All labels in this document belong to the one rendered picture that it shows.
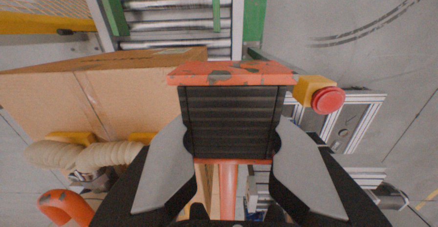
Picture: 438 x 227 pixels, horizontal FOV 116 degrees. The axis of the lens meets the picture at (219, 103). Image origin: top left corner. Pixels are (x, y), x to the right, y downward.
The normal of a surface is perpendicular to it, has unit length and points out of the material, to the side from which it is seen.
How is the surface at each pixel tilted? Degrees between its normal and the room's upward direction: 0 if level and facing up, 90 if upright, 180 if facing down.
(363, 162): 90
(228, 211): 0
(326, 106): 0
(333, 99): 0
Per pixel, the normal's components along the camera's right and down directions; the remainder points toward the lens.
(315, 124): -0.04, 0.46
